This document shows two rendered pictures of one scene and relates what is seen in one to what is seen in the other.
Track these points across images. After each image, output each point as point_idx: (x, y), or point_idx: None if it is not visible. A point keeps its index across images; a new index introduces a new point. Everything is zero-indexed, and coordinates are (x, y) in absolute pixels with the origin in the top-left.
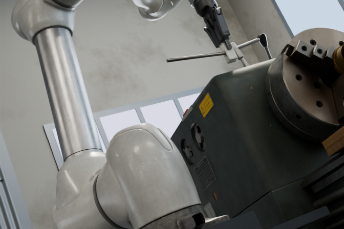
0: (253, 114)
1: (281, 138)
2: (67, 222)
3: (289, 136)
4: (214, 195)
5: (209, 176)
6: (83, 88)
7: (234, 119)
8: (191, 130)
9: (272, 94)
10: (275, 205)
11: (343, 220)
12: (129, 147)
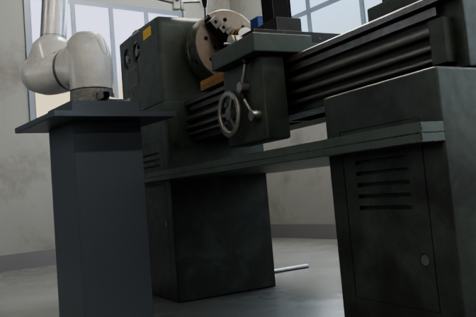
0: (172, 50)
1: (183, 71)
2: (31, 72)
3: (190, 72)
4: (134, 93)
5: (134, 80)
6: None
7: (159, 49)
8: (134, 45)
9: (188, 42)
10: (163, 110)
11: (197, 131)
12: (82, 43)
